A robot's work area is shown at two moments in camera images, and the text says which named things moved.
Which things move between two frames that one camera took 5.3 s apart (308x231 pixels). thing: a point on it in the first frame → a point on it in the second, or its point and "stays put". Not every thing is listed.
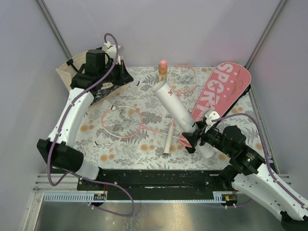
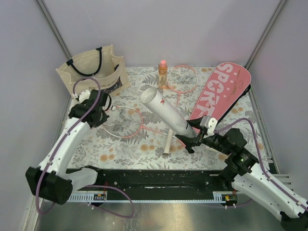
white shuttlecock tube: (181, 116) → (151, 97)
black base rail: (155, 184) stays put
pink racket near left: (123, 122) stays put
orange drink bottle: (162, 70) stays put
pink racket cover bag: (228, 83) stays put
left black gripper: (124, 77) → (105, 117)
